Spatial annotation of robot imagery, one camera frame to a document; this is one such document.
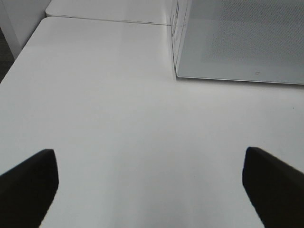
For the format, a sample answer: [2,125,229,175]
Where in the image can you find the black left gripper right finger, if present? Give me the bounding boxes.
[242,147,304,228]

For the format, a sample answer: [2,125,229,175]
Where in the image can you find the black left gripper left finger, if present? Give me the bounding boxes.
[0,149,59,228]

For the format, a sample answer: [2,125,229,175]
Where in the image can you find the white microwave door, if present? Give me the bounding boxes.
[177,0,304,85]

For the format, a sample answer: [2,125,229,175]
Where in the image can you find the white microwave oven body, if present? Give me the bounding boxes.
[170,0,192,76]

